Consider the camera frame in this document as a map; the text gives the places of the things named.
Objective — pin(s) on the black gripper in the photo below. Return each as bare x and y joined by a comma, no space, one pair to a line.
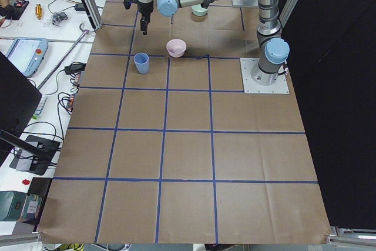
144,9

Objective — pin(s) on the blue cup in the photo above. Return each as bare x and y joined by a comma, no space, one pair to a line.
141,61

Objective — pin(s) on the pink bowl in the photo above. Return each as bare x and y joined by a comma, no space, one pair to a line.
176,47

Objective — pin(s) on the green bowl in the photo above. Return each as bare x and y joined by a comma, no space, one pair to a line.
198,10

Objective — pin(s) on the metal rod stand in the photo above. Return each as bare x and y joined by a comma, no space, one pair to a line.
55,68

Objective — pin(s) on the black power adapter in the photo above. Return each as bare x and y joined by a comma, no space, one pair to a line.
75,68

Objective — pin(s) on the yellow tool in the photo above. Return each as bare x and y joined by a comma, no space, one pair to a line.
38,11

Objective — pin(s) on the blue teach pendant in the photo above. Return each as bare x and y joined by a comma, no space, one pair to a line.
26,54

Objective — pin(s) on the black monitor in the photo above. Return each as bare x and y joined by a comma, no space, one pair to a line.
19,99

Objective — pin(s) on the green power supply box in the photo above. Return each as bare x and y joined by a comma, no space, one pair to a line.
19,206

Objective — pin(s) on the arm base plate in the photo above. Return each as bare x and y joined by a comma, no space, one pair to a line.
245,3
255,81

